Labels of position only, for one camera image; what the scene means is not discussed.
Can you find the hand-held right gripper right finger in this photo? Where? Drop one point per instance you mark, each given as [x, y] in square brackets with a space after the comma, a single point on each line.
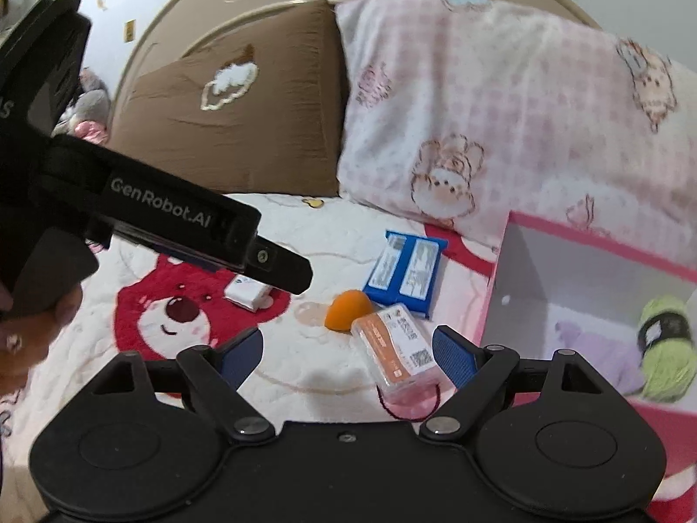
[454, 359]

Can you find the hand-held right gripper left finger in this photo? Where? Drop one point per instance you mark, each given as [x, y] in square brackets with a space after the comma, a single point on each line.
[245, 357]

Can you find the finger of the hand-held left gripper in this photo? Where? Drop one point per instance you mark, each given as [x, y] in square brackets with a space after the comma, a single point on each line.
[283, 269]

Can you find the small white packet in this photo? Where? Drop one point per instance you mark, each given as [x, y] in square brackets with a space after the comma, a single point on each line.
[248, 291]

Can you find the clear box orange label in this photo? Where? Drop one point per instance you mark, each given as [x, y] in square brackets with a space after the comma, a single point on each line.
[397, 348]

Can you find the pink cardboard box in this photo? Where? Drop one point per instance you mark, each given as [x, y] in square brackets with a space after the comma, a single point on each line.
[550, 261]

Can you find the purple plush toy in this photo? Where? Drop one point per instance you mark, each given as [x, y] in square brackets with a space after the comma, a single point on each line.
[593, 348]

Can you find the green yarn ball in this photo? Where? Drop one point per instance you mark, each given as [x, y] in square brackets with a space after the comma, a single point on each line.
[670, 362]

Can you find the person's left hand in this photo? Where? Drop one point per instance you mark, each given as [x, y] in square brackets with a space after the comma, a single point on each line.
[22, 348]

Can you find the bear printed blanket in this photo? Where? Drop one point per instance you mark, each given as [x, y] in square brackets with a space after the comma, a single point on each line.
[305, 359]

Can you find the orange makeup sponge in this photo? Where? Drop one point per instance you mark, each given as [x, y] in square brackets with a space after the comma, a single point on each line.
[344, 313]

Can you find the grey plush toy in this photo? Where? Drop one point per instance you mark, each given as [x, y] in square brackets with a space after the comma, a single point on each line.
[90, 103]

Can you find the blue packet white labels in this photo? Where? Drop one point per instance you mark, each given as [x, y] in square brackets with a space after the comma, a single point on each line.
[405, 272]

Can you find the brown pillow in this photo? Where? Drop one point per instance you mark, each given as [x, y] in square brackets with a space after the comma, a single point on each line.
[245, 136]

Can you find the pink checked pillow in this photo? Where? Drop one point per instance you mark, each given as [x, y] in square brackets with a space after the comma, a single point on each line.
[490, 92]

